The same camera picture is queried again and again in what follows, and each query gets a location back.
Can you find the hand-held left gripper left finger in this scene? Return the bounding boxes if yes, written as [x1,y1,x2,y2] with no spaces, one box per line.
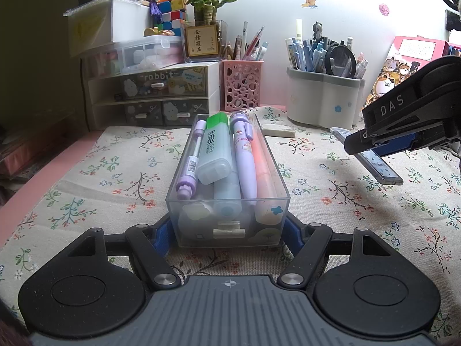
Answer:
[67,216,182,291]

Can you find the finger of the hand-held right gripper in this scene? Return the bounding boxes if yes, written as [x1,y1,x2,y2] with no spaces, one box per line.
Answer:
[343,121,449,157]

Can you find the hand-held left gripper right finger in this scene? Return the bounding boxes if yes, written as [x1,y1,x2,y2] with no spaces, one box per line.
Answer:
[277,214,388,291]

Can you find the clear pencil lead case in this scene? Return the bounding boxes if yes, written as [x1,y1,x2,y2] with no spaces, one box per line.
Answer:
[329,126,404,186]

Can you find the clear plastic pencil case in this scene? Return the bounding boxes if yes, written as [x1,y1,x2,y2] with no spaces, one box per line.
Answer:
[166,113,292,249]

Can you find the pink highlighter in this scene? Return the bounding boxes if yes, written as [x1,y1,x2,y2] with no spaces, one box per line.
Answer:
[250,135,279,224]

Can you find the purple mechanical pencil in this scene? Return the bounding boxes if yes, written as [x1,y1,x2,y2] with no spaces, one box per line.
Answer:
[176,120,207,200]

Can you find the purple cartoon pen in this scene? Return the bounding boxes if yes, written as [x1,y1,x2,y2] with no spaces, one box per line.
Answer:
[229,111,258,200]

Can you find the green cap highlighter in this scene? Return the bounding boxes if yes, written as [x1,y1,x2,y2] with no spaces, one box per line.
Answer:
[197,113,233,186]

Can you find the cartoon cover book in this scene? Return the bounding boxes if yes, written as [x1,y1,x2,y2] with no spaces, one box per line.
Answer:
[364,35,451,116]

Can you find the black magnifying glass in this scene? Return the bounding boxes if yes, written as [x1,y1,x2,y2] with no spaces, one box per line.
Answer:
[324,44,358,77]

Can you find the grey flower-shaped pen holder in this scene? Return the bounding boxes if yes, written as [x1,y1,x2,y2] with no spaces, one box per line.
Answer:
[286,65,367,130]

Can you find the floral tablecloth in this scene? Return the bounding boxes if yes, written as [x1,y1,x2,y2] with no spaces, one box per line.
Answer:
[0,106,461,346]

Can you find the bunch of pens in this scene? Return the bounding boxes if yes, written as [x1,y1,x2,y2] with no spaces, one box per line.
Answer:
[284,18,368,80]

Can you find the white eraser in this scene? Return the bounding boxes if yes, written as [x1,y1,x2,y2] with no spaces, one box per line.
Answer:
[260,123,296,138]

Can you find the white drawer organizer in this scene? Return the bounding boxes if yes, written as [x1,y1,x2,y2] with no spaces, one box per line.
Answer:
[86,61,222,130]

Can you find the pink perforated pen holder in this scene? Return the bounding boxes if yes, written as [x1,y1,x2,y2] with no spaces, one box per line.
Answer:
[220,59,264,112]

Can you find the bunch of pencils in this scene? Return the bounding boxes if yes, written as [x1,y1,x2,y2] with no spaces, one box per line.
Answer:
[226,22,270,62]

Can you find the clear lidded storage box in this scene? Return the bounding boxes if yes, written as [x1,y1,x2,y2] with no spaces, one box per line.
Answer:
[81,35,184,78]

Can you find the glass vase brown label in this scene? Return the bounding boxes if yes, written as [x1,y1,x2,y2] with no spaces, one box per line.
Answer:
[180,20,228,63]

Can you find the gold small figurine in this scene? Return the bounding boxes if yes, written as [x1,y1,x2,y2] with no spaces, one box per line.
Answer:
[143,26,182,37]

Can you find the white storage box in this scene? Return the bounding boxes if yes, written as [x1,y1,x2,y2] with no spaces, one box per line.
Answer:
[64,0,152,58]

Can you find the colourful puzzle cube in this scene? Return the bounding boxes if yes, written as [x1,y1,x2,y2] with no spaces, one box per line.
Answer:
[156,0,187,38]

